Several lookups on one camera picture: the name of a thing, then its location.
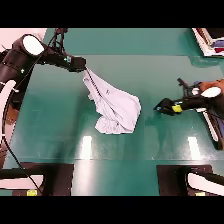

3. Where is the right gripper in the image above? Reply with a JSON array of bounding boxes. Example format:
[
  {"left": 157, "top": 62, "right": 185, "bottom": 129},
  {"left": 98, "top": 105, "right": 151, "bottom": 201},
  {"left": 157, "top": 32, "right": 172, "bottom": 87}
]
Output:
[{"left": 153, "top": 97, "right": 184, "bottom": 117}]

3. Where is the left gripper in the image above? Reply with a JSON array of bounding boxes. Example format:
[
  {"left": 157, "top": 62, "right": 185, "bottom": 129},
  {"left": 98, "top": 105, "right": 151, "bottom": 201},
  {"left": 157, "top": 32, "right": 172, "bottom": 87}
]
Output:
[{"left": 66, "top": 56, "right": 88, "bottom": 73}]

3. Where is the white shirt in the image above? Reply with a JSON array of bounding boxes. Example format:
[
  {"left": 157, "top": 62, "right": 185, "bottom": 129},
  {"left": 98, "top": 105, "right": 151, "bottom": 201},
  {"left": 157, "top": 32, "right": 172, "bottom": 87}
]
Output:
[{"left": 82, "top": 67, "right": 143, "bottom": 135}]

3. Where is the orange garment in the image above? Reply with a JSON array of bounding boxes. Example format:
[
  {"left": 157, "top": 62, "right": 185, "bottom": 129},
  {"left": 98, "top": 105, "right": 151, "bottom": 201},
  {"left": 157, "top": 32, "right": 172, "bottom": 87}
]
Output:
[{"left": 199, "top": 78, "right": 224, "bottom": 101}]

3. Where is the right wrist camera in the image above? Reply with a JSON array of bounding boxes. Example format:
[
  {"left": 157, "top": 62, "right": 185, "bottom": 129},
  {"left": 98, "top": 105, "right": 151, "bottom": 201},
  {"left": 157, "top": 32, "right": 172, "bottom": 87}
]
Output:
[{"left": 176, "top": 77, "right": 202, "bottom": 98}]

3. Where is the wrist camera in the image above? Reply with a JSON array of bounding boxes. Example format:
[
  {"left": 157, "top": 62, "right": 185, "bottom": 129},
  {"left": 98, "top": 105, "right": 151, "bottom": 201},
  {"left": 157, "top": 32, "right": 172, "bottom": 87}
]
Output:
[
  {"left": 176, "top": 77, "right": 202, "bottom": 98},
  {"left": 48, "top": 28, "right": 70, "bottom": 56}
]

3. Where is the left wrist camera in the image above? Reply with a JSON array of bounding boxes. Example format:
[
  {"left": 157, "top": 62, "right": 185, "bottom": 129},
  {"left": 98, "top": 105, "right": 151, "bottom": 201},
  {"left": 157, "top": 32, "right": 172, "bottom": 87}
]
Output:
[{"left": 48, "top": 28, "right": 70, "bottom": 56}]

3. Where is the black cable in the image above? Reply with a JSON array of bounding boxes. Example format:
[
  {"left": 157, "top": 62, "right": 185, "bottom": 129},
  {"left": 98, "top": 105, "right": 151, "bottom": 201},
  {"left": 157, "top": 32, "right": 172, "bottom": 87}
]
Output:
[{"left": 0, "top": 79, "right": 45, "bottom": 197}]

